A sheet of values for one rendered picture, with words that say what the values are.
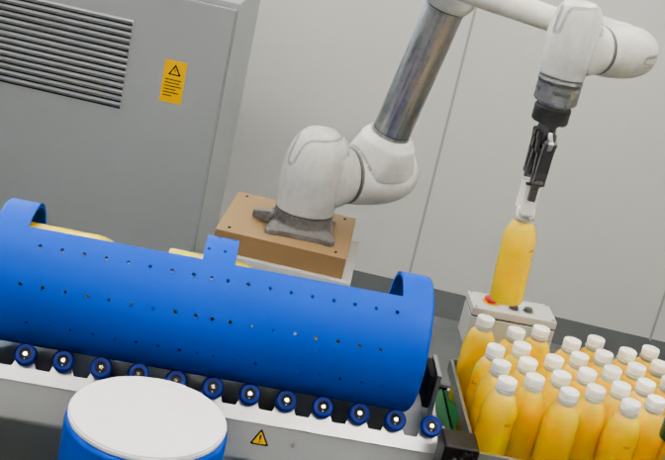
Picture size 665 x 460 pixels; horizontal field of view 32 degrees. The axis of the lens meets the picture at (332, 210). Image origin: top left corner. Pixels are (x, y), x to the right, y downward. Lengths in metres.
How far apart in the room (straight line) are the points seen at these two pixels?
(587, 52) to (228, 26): 1.76
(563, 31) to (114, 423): 1.12
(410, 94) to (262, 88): 2.28
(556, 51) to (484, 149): 2.86
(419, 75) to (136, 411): 1.24
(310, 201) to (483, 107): 2.30
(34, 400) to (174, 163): 1.73
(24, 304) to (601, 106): 3.37
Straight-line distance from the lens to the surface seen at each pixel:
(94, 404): 2.07
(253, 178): 5.25
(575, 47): 2.30
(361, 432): 2.37
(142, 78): 3.91
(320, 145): 2.88
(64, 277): 2.25
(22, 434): 2.42
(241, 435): 2.36
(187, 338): 2.25
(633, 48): 2.41
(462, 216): 5.23
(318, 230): 2.94
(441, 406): 2.62
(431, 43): 2.86
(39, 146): 4.08
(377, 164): 2.97
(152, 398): 2.11
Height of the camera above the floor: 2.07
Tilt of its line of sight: 18 degrees down
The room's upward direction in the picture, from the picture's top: 13 degrees clockwise
